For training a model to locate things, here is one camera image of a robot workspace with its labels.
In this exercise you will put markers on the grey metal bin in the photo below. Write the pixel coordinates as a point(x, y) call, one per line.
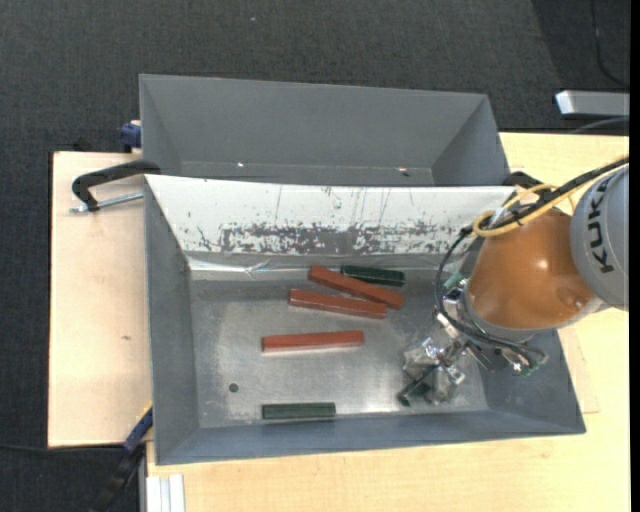
point(310, 370)

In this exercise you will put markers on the pale wood flat board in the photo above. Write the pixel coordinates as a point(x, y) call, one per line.
point(97, 310)

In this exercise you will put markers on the red-brown flat block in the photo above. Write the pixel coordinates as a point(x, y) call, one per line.
point(360, 288)
point(335, 303)
point(312, 341)

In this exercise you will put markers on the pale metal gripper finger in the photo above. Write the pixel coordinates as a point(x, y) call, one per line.
point(420, 356)
point(446, 382)

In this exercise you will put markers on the dark green flat block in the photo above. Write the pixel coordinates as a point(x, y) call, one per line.
point(298, 411)
point(375, 274)

